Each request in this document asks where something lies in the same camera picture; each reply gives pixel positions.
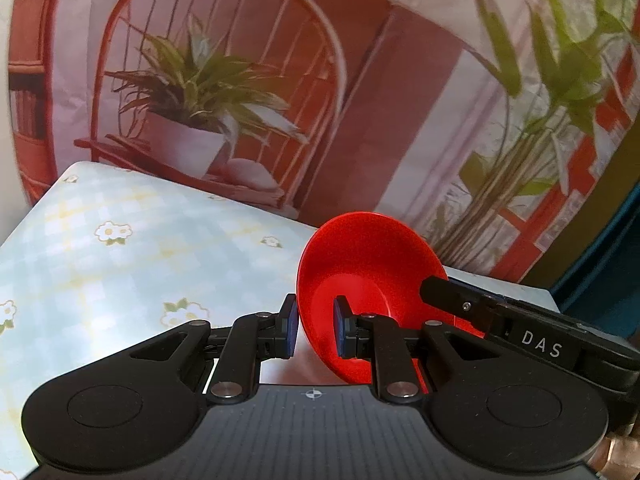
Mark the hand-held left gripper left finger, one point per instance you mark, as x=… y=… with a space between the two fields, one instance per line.
x=287 y=330

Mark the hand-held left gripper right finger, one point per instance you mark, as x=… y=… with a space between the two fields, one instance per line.
x=341 y=330

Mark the teal curtain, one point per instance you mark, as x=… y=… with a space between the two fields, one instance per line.
x=620 y=270

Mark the yellow wooden board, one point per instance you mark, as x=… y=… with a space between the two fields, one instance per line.
x=590 y=220

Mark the red plastic bowl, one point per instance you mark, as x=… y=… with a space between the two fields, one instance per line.
x=370 y=260

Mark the floral checked tablecloth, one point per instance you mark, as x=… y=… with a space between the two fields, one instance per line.
x=100 y=260

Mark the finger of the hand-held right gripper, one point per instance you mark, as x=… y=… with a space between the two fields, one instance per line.
x=450 y=295

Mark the printed backdrop cloth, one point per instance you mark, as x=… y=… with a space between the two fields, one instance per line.
x=400 y=85

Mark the person's right hand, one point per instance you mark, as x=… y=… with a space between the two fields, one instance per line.
x=625 y=455

